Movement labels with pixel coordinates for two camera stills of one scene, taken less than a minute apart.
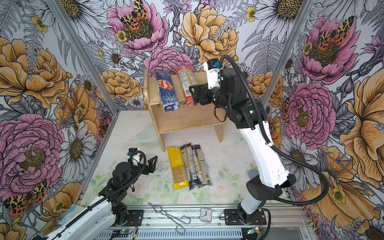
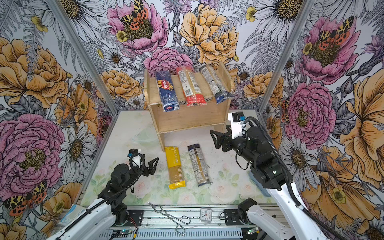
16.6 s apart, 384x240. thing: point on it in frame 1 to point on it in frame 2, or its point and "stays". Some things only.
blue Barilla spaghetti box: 169,100 stays
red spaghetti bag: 187,78 stays
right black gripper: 202,89 to 227,137
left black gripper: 151,166 stays
